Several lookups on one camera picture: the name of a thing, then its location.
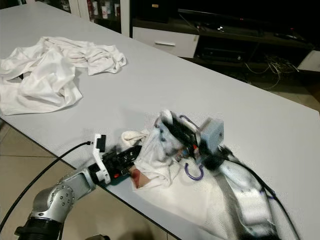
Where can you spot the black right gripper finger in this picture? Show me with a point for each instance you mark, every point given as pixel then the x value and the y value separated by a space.
pixel 180 141
pixel 182 129

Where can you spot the blue plastic hanger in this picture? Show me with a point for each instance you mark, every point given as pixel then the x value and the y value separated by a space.
pixel 193 178

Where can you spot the white shirt with brown patches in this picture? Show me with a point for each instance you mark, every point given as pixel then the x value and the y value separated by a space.
pixel 180 197

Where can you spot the silver right arm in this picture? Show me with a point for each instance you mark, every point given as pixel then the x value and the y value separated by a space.
pixel 245 200

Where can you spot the silver left arm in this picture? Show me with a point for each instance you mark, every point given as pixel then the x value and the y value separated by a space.
pixel 57 200

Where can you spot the black media player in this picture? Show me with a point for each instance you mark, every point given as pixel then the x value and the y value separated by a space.
pixel 220 55

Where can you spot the plain white shirt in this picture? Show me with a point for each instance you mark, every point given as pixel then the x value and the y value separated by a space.
pixel 45 80

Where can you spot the black television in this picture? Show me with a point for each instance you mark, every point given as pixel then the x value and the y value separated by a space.
pixel 217 22

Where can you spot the black speaker orange label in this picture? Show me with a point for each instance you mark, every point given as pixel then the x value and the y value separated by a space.
pixel 152 10

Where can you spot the white glass door cabinet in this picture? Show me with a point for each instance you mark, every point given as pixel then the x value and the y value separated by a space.
pixel 124 15

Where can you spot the dark tv stand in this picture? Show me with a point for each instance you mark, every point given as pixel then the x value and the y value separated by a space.
pixel 280 45

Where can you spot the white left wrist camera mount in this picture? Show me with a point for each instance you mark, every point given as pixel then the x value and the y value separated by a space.
pixel 102 170

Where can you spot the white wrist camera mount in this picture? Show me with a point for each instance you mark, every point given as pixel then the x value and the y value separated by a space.
pixel 102 170
pixel 212 134

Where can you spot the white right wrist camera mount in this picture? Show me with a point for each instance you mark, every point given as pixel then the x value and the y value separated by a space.
pixel 212 134

